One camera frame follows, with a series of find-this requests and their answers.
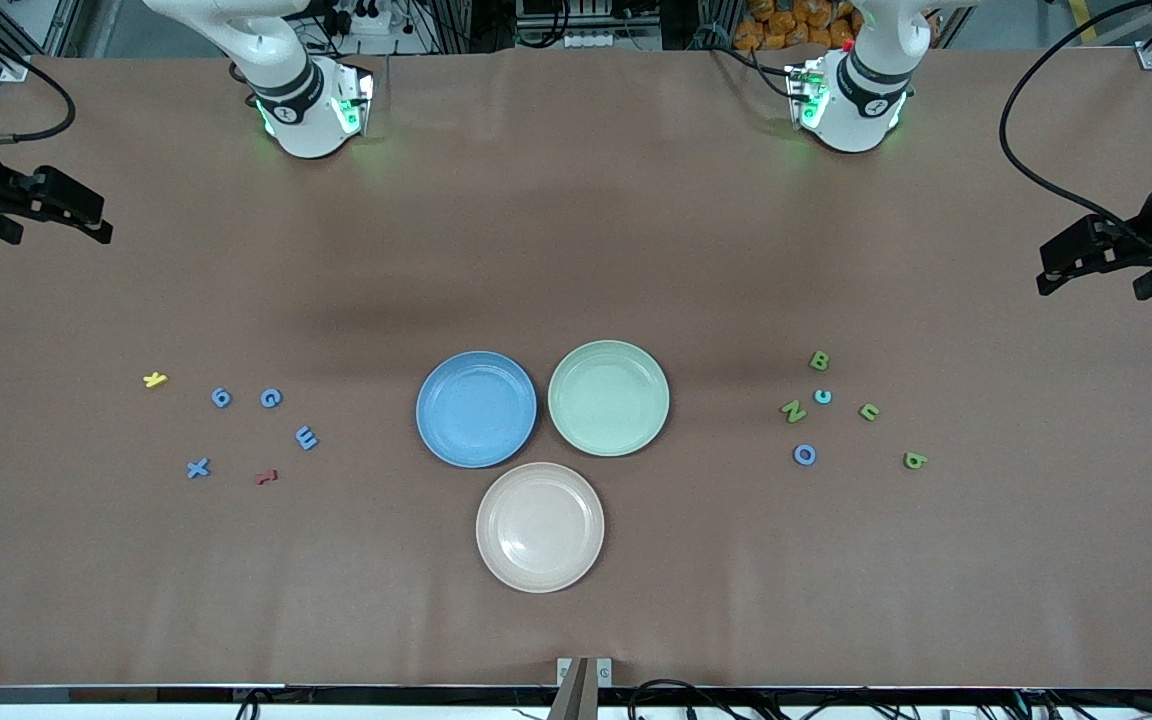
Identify pile of orange objects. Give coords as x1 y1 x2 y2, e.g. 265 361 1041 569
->
733 0 862 51

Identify metal table edge bracket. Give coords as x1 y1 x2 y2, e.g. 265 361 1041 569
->
548 657 614 720

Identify beige round plate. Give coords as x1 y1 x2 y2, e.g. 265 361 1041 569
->
476 462 605 594

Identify green round plate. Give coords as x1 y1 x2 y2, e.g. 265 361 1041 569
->
548 340 671 458

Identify blue round plate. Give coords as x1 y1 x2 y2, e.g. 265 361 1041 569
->
416 351 538 469

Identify power strip with plugs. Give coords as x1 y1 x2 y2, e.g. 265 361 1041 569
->
321 0 392 36

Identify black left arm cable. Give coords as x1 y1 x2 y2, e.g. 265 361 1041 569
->
999 0 1152 226

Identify black floor cable bundle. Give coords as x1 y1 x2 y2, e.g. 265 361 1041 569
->
626 680 1152 720

